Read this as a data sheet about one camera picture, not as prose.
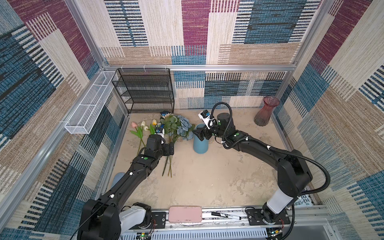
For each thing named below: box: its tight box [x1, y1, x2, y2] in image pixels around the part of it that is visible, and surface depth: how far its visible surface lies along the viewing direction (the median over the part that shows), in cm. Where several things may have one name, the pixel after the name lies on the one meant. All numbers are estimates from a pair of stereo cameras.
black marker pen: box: [211, 211, 242, 220], surface depth 76 cm
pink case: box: [168, 205, 203, 223], surface depth 75 cm
